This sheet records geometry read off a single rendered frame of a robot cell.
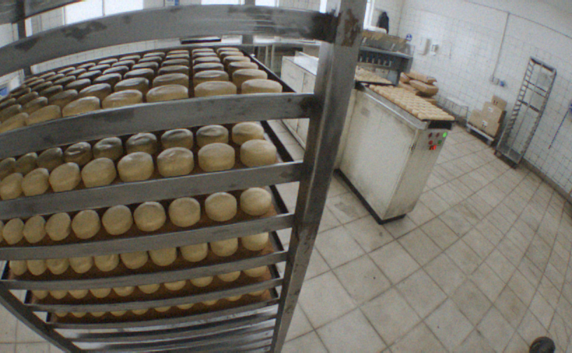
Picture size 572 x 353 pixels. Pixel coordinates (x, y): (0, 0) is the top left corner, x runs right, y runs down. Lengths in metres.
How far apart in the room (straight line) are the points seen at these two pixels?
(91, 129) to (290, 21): 0.22
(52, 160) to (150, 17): 0.29
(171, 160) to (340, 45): 0.24
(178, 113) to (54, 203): 0.20
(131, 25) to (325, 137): 0.22
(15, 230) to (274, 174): 0.46
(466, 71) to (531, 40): 1.63
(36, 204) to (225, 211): 0.27
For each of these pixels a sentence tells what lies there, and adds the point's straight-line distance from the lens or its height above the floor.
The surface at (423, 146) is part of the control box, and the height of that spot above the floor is 0.74.
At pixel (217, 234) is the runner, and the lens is 0.37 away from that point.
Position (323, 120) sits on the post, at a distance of 0.27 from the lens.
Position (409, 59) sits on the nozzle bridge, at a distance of 2.35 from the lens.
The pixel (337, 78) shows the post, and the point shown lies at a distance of 0.26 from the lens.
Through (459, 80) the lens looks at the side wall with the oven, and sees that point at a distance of 5.95.
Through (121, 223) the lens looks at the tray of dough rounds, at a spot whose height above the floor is 1.06.
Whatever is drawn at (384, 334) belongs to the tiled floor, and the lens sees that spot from 1.55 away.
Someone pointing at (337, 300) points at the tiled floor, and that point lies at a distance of 1.55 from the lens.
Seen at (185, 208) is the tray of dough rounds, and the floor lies 1.06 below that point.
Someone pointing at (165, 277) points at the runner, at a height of 0.96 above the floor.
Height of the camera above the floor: 1.33
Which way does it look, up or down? 36 degrees down
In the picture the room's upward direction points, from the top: 7 degrees clockwise
